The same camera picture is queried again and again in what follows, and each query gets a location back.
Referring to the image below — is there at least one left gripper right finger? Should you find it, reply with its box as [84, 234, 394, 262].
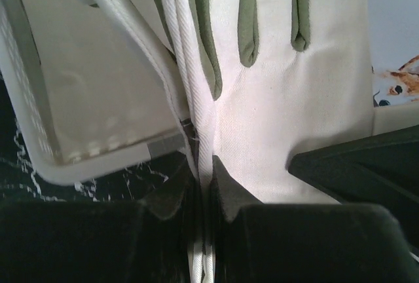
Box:
[211, 157, 418, 282]

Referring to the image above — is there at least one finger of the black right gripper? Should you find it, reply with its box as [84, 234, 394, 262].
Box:
[289, 126, 418, 250]

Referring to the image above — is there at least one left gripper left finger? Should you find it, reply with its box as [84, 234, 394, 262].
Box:
[1, 154, 194, 282]

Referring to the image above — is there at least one white grey glove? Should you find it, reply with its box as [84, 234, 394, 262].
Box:
[134, 0, 376, 283]

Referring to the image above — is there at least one white perforated storage basket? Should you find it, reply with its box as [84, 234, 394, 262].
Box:
[1, 0, 183, 185]

